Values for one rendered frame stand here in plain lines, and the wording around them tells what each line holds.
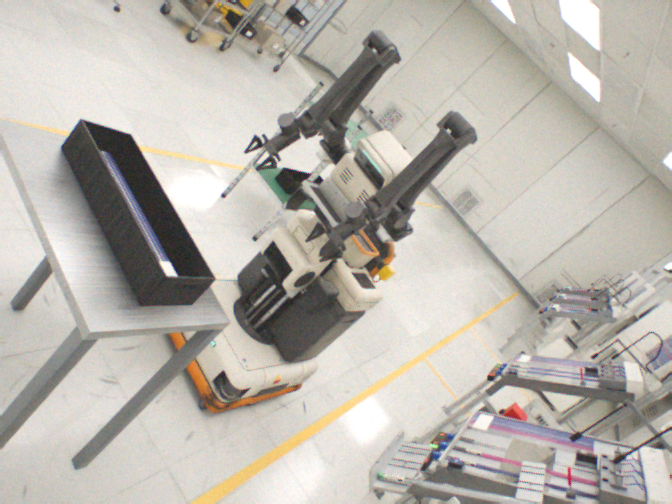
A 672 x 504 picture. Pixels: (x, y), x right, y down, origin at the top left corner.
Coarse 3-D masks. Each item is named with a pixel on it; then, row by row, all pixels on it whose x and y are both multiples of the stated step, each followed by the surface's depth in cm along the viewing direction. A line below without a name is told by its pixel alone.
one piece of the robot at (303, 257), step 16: (336, 160) 217; (352, 160) 211; (336, 176) 215; (352, 176) 211; (352, 192) 211; (368, 192) 206; (304, 224) 222; (272, 240) 225; (288, 240) 222; (304, 240) 221; (320, 240) 220; (288, 256) 220; (304, 256) 220; (304, 272) 219; (320, 272) 229; (288, 288) 223
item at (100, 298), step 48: (0, 144) 139; (48, 144) 151; (48, 192) 137; (48, 240) 126; (96, 240) 137; (96, 288) 126; (96, 336) 118; (192, 336) 156; (48, 384) 123; (0, 432) 130
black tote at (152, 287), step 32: (96, 128) 155; (96, 160) 145; (128, 160) 164; (96, 192) 144; (160, 192) 155; (128, 224) 136; (160, 224) 154; (128, 256) 135; (192, 256) 147; (160, 288) 130; (192, 288) 139
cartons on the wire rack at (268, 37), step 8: (272, 0) 706; (280, 0) 716; (280, 8) 727; (288, 8) 736; (256, 24) 762; (264, 24) 756; (264, 32) 757; (272, 32) 755; (256, 40) 763; (264, 40) 758; (272, 40) 764; (280, 40) 777; (264, 48) 767; (272, 48) 779; (280, 48) 793
